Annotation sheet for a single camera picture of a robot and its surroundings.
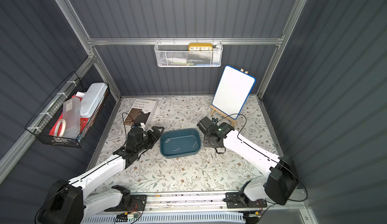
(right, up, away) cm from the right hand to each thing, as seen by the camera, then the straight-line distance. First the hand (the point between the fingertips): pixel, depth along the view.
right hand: (212, 141), depth 80 cm
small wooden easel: (+5, +16, +22) cm, 27 cm away
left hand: (-28, +4, +3) cm, 28 cm away
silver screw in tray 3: (-11, -6, +11) cm, 17 cm away
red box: (-72, +7, -15) cm, 74 cm away
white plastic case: (-62, +23, -5) cm, 66 cm away
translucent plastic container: (-66, +14, -12) cm, 69 cm away
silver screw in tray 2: (-27, -3, +15) cm, 31 cm away
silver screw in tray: (-21, -8, +11) cm, 25 cm away
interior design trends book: (-50, +20, +30) cm, 62 cm away
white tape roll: (-64, +9, -18) cm, 67 cm away
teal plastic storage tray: (-19, -4, +14) cm, 24 cm away
